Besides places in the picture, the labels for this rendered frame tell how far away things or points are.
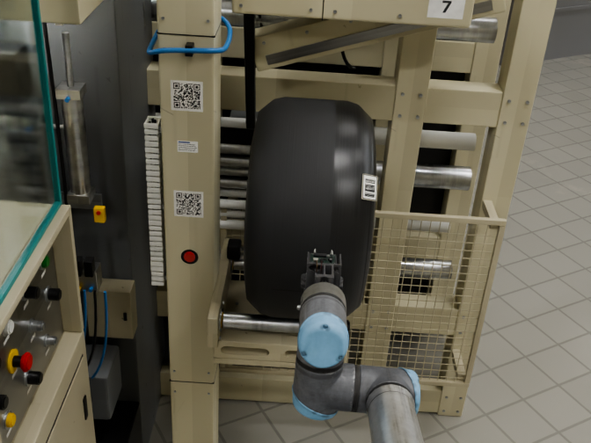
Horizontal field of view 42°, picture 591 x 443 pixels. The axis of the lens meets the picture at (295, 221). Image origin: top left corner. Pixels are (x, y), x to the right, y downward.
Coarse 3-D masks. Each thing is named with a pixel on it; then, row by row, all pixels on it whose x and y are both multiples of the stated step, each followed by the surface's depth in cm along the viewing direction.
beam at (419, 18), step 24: (240, 0) 193; (264, 0) 192; (288, 0) 192; (312, 0) 192; (336, 0) 192; (360, 0) 192; (384, 0) 191; (408, 0) 191; (408, 24) 195; (432, 24) 194; (456, 24) 194
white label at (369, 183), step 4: (364, 176) 176; (368, 176) 176; (372, 176) 177; (376, 176) 177; (364, 180) 176; (368, 180) 176; (372, 180) 176; (376, 180) 177; (364, 184) 175; (368, 184) 176; (372, 184) 176; (376, 184) 177; (364, 188) 175; (368, 188) 176; (372, 188) 176; (376, 188) 177; (364, 192) 175; (368, 192) 176; (372, 192) 176; (376, 192) 176; (364, 196) 175; (368, 196) 175; (372, 196) 176; (376, 196) 176; (372, 200) 176
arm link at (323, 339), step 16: (304, 304) 145; (320, 304) 142; (336, 304) 143; (304, 320) 140; (320, 320) 137; (336, 320) 138; (304, 336) 136; (320, 336) 136; (336, 336) 136; (304, 352) 138; (320, 352) 137; (336, 352) 137; (320, 368) 140
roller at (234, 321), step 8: (224, 312) 204; (232, 312) 205; (224, 320) 203; (232, 320) 203; (240, 320) 203; (248, 320) 203; (256, 320) 203; (264, 320) 203; (272, 320) 203; (280, 320) 203; (288, 320) 203; (296, 320) 203; (224, 328) 204; (232, 328) 204; (240, 328) 203; (248, 328) 203; (256, 328) 203; (264, 328) 203; (272, 328) 203; (280, 328) 203; (288, 328) 203; (296, 328) 203
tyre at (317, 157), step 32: (256, 128) 185; (288, 128) 180; (320, 128) 181; (352, 128) 181; (256, 160) 179; (288, 160) 176; (320, 160) 176; (352, 160) 176; (256, 192) 176; (288, 192) 174; (320, 192) 174; (352, 192) 174; (256, 224) 176; (288, 224) 174; (320, 224) 174; (352, 224) 174; (256, 256) 178; (288, 256) 176; (352, 256) 176; (256, 288) 184; (288, 288) 181; (352, 288) 182
